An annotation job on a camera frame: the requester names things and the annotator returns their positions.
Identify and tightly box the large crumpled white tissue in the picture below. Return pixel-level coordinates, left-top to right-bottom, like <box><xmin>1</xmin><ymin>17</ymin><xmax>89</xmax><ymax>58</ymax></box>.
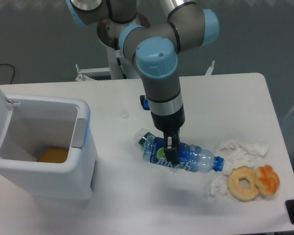
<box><xmin>215</xmin><ymin>139</ymin><xmax>269</xmax><ymax>176</ymax></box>

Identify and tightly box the blue plastic drink bottle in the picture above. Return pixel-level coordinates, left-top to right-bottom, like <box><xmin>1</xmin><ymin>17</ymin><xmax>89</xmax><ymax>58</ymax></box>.
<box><xmin>134</xmin><ymin>128</ymin><xmax>224</xmax><ymax>173</ymax></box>

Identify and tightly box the white trash can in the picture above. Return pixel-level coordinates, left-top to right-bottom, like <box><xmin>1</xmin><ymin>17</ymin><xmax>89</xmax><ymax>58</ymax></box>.
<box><xmin>0</xmin><ymin>89</ymin><xmax>97</xmax><ymax>200</ymax></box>

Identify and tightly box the orange object in trash can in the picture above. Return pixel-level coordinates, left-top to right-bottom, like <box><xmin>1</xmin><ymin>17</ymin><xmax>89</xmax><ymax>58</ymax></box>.
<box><xmin>38</xmin><ymin>148</ymin><xmax>69</xmax><ymax>164</ymax></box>

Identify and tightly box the orange glazed pastry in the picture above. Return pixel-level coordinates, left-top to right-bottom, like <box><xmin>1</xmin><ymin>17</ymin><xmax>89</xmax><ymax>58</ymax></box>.
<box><xmin>254</xmin><ymin>164</ymin><xmax>280</xmax><ymax>196</ymax></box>

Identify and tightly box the small crumpled white tissue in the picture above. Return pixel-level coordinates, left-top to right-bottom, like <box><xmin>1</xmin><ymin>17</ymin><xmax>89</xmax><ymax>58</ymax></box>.
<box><xmin>208</xmin><ymin>175</ymin><xmax>228</xmax><ymax>202</ymax></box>

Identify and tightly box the black blue clamp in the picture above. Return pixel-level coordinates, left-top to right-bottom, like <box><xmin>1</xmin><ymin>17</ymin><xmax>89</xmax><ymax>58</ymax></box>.
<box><xmin>140</xmin><ymin>95</ymin><xmax>150</xmax><ymax>111</ymax></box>

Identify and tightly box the plain ring donut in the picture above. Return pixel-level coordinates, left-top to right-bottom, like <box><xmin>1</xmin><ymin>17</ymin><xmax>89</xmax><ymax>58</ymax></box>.
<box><xmin>227</xmin><ymin>167</ymin><xmax>259</xmax><ymax>201</ymax></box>

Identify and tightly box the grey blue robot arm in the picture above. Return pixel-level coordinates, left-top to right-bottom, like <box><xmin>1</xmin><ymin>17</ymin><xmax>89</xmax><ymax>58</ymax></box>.
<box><xmin>67</xmin><ymin>0</ymin><xmax>220</xmax><ymax>164</ymax></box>

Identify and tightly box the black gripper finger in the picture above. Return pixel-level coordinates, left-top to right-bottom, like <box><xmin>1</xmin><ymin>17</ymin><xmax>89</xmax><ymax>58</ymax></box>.
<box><xmin>164</xmin><ymin>129</ymin><xmax>180</xmax><ymax>164</ymax></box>

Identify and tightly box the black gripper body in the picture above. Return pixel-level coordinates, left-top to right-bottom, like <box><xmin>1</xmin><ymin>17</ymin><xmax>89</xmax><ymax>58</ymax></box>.
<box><xmin>151</xmin><ymin>105</ymin><xmax>185</xmax><ymax>133</ymax></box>

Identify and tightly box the black cable on floor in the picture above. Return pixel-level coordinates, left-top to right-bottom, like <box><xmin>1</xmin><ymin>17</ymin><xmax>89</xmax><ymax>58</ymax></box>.
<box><xmin>0</xmin><ymin>63</ymin><xmax>16</xmax><ymax>85</ymax></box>

